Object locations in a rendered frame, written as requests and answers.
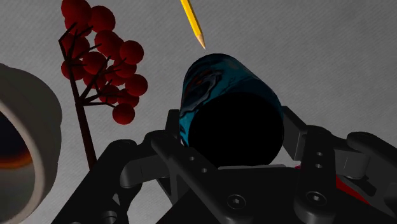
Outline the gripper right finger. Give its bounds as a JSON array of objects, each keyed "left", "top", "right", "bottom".
[{"left": 281, "top": 106, "right": 397, "bottom": 224}]

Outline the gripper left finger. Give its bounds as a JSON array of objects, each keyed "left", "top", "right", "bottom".
[{"left": 52, "top": 109, "right": 249, "bottom": 224}]

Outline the blue printed can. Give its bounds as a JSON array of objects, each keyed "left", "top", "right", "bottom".
[{"left": 179, "top": 53, "right": 285, "bottom": 169}]

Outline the red berry branch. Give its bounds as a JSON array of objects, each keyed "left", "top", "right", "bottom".
[{"left": 58, "top": 0, "right": 149, "bottom": 171}]

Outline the yellow pencil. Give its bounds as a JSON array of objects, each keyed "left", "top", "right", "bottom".
[{"left": 179, "top": 0, "right": 207, "bottom": 50}]

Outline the white mug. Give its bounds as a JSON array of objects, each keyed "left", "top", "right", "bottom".
[{"left": 0, "top": 63, "right": 63, "bottom": 224}]

